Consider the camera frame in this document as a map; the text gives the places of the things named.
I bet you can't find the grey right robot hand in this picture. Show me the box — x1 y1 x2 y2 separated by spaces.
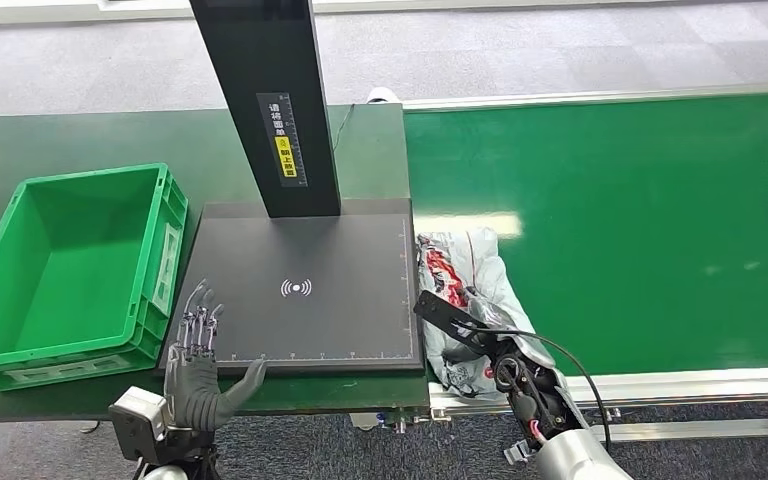
466 294 561 374

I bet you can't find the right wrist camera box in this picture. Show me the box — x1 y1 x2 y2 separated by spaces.
413 290 493 340

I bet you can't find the green conveyor belt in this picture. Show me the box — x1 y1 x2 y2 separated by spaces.
402 91 768 379

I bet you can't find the aluminium conveyor frame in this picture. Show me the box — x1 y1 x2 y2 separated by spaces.
399 80 768 458

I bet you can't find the yellow black column label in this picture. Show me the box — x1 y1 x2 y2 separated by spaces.
256 91 309 189

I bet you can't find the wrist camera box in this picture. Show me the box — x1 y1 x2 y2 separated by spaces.
107 386 169 465
413 290 493 340

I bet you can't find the grey poly mailer package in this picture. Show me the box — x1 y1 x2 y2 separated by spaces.
415 227 538 401

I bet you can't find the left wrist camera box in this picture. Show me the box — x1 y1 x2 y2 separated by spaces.
107 386 169 465

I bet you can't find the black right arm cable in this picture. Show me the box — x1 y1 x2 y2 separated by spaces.
473 323 615 453

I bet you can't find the white conveyor roller end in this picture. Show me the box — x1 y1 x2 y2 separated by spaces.
365 86 403 106

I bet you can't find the green plastic crate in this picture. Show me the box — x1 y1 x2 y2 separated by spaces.
0 163 189 393

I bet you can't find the thin black table cable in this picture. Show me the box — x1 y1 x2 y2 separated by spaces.
332 103 356 154

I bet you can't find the black inbound scanner machine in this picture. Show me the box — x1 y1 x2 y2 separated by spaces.
157 0 425 379

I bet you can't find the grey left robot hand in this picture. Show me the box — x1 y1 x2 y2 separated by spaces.
163 278 269 434

